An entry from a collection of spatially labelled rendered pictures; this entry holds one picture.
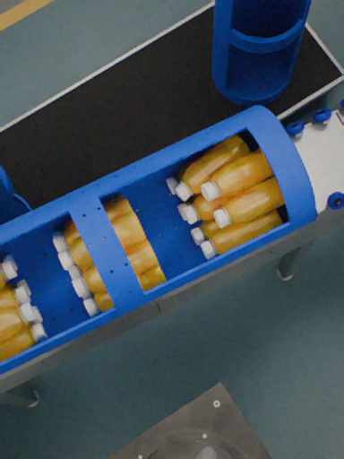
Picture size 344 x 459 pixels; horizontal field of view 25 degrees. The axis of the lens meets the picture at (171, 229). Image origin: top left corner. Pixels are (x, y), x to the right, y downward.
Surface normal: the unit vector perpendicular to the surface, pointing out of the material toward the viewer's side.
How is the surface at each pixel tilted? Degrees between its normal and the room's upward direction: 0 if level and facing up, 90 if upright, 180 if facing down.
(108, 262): 24
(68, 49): 0
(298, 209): 58
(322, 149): 0
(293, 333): 0
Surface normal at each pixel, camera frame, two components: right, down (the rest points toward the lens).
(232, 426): -0.11, -0.29
